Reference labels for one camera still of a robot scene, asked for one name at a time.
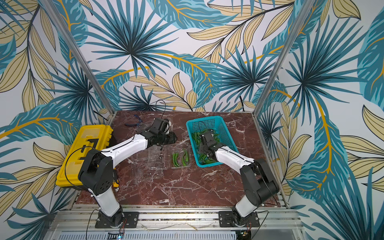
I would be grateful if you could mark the yellow black utility knife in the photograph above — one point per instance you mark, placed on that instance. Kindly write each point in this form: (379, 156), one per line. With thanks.
(116, 185)

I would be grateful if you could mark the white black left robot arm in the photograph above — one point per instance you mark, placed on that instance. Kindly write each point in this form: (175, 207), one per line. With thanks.
(97, 171)

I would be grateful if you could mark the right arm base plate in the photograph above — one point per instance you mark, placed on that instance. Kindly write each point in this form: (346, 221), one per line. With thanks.
(230, 219)

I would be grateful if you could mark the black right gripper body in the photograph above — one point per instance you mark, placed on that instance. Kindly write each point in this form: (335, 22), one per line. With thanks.
(205, 153)

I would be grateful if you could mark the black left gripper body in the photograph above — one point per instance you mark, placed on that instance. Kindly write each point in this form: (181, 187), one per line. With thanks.
(166, 138)

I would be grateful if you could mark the blue handled pliers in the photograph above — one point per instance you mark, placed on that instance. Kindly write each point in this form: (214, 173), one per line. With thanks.
(136, 122)

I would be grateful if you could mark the teal perforated plastic basket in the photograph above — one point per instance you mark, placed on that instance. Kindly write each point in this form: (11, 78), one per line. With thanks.
(217, 126)

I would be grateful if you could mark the small green pepper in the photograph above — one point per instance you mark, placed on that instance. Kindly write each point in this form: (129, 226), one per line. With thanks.
(187, 155)
(175, 159)
(184, 162)

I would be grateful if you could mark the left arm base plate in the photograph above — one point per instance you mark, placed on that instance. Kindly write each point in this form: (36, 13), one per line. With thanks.
(119, 220)

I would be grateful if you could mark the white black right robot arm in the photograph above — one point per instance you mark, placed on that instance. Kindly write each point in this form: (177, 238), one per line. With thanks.
(258, 180)

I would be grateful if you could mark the yellow black toolbox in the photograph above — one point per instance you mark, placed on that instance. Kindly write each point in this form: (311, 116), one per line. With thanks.
(89, 137)

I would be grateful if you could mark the aluminium frame rail front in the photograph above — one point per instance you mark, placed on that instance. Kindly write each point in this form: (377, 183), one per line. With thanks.
(157, 218)

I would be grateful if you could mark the clear clamshell container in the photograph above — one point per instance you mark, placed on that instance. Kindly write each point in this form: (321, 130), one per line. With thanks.
(149, 165)
(181, 153)

